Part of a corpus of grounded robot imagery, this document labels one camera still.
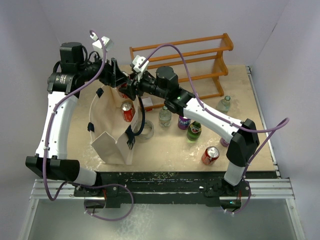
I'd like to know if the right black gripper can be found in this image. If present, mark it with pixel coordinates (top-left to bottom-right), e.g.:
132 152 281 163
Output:
120 68 169 101

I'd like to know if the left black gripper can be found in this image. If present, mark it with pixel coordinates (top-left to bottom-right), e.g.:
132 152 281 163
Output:
77 51 129 87

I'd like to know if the red cola can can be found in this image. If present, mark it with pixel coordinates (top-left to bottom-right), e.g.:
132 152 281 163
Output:
117 83 130 99
121 101 135 122
201 146 220 166

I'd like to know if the clear glass bottle green cap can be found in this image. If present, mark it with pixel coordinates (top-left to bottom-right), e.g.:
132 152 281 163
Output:
158 105 172 128

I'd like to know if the beige canvas tote bag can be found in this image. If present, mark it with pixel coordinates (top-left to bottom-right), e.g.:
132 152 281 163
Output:
89 85 141 165

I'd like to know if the purple Fanta can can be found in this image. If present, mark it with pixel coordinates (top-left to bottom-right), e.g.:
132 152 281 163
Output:
177 116 191 130

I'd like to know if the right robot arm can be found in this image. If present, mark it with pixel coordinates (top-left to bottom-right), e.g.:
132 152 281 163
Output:
110 59 260 196

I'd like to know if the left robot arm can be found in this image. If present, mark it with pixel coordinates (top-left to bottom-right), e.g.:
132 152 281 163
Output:
25 37 128 196

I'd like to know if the white card on shelf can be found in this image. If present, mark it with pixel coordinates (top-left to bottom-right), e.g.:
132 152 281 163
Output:
141 97 154 107

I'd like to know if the clear tape roll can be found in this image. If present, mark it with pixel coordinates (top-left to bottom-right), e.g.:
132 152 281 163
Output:
138 120 155 140

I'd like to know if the orange wooden shelf rack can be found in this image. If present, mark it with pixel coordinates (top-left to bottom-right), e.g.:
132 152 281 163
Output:
129 32 234 112

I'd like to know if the purple soda can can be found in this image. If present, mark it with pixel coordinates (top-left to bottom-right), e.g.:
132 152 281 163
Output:
220 138 229 147

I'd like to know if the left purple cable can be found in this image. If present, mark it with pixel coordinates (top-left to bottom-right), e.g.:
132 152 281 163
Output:
42 29 106 202

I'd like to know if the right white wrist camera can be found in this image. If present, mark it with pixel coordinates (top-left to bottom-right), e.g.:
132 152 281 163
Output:
131 55 149 78

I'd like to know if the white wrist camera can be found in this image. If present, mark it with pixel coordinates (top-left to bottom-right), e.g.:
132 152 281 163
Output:
131 55 149 78
90 33 114 58

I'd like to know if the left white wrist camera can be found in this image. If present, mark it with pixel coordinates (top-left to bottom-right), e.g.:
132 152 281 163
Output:
90 33 114 58

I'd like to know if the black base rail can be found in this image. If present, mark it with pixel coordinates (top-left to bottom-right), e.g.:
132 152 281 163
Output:
74 171 250 208

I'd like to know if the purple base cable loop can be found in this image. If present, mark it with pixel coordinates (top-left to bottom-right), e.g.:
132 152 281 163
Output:
83 184 136 222

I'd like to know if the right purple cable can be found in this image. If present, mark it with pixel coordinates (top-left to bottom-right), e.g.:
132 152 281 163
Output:
139 44 290 215

